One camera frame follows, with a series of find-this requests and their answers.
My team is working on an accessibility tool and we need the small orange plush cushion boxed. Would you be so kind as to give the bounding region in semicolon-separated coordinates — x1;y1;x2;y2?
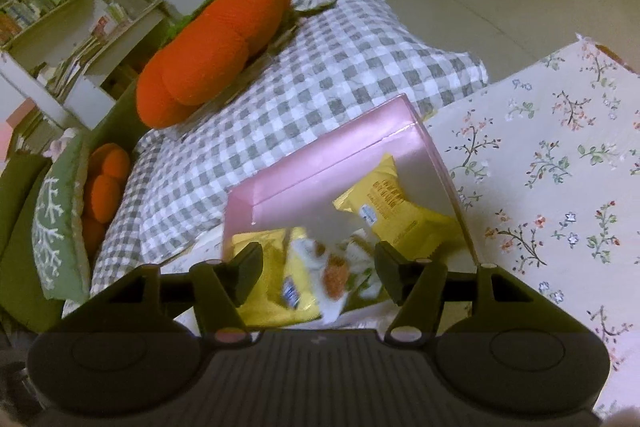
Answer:
80;143;132;258

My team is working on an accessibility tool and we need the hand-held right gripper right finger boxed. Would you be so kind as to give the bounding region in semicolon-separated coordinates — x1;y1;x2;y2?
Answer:
374;241;576;342

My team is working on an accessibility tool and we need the white nut snack packet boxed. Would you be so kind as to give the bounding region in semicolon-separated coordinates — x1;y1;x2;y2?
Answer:
292;232;388;323

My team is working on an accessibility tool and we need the large yellow snack packet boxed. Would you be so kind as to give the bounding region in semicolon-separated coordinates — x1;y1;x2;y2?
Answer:
333;153;458;253

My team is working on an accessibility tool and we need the pink storage box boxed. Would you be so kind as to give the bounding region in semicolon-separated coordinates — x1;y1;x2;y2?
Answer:
0;102;37;158

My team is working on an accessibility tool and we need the large orange plush cushion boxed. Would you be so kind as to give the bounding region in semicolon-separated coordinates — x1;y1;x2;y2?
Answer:
136;0;293;129

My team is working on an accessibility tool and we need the green sofa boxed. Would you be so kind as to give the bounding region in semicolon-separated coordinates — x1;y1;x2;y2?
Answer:
0;77;141;333

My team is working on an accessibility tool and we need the white bookshelf with books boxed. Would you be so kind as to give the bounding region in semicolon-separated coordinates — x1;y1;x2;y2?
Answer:
0;0;181;132

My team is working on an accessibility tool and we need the grey white checked quilt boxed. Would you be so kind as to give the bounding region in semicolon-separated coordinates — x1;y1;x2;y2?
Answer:
62;0;488;308

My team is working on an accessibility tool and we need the yellow packet with blue label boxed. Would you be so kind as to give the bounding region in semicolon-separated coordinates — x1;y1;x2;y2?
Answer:
231;227;321;328

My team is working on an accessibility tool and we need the pink cardboard box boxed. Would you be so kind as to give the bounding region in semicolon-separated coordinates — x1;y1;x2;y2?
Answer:
221;93;478;310

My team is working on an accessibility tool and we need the small pink plush toy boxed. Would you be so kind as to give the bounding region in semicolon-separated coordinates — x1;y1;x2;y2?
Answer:
42;129;77;158

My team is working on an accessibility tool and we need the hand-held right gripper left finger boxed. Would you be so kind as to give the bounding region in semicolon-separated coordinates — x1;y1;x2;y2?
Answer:
62;242;264;344

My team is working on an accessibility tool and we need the floral bed sheet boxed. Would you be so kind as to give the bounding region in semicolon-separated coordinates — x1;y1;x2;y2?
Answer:
160;34;640;423

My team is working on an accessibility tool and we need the green cushion with white branches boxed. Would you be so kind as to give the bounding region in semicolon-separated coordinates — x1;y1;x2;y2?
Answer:
31;132;91;303

